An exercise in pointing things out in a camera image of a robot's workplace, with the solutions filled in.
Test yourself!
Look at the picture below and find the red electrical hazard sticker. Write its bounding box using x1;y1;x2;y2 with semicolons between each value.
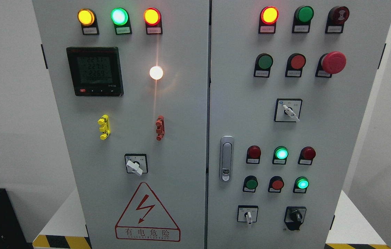
115;182;180;242

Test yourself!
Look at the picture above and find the green push button upper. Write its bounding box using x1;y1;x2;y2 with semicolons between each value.
253;53;273;78

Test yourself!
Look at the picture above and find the dark red indicator left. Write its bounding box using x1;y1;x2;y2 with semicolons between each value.
246;145;262;164

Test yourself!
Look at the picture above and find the white-handled selector switch left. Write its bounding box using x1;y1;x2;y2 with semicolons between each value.
125;154;148;176

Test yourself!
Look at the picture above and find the silver cabinet door handle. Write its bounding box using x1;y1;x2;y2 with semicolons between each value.
219;136;235;182

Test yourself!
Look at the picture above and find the red terminal connector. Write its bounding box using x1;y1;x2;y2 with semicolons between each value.
155;115;165;141

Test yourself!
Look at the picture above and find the dark green indicator light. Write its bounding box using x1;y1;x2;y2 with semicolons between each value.
292;5;314;33

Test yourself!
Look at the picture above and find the red lit indicator right door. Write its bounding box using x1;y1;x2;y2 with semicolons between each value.
258;6;279;34

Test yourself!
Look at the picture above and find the red emergency stop button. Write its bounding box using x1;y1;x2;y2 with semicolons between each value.
315;52;346;78

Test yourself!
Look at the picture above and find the white-handled selector switch upper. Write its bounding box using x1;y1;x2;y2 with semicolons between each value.
274;98;303;122

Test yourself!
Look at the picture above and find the green lit push button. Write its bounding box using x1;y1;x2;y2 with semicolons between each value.
292;176;309;194

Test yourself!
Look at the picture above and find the small white selector switch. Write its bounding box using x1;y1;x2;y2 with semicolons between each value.
237;205;258;225

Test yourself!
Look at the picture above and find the black knob selector switch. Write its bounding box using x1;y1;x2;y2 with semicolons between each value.
284;206;307;231

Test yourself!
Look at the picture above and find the orange-red indicator light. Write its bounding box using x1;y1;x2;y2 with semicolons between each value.
143;8;163;35

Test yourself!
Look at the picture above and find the green lit indicator middle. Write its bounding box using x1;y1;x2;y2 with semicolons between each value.
272;146;289;165

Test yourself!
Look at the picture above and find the red push button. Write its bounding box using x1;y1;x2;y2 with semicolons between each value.
268;176;284;193
285;53;306;78

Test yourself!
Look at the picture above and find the dark red buzzer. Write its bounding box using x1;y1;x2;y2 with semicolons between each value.
325;6;349;34

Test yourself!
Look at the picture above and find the dark red indicator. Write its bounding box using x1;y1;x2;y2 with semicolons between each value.
246;145;262;164
297;146;316;165

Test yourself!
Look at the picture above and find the white-handled selector switch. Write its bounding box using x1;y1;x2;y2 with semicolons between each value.
274;98;303;122
125;154;148;176

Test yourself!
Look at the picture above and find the grey electrical cabinet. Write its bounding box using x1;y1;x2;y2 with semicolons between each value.
33;0;391;249

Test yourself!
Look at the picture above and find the black digital power meter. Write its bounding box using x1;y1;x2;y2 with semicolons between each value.
66;47;124;96

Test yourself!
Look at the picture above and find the red push button lower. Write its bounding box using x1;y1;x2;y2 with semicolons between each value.
268;176;284;193

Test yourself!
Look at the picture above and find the green lit indicator light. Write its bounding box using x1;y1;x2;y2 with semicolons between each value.
111;8;132;35

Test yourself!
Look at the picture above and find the yellow terminal connector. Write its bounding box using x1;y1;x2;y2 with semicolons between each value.
98;114;111;140

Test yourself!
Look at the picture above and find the red push button upper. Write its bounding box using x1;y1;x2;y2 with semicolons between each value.
285;53;306;78

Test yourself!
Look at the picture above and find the dark red indicator right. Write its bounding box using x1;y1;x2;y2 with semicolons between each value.
297;146;316;165

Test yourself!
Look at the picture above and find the yellow indicator light left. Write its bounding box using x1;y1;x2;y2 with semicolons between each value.
78;8;99;35

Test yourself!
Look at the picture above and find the white lit indicator lamp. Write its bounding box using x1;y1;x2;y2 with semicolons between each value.
149;66;164;80

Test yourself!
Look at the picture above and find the green push button lower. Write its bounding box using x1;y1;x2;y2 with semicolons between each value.
242;175;258;193

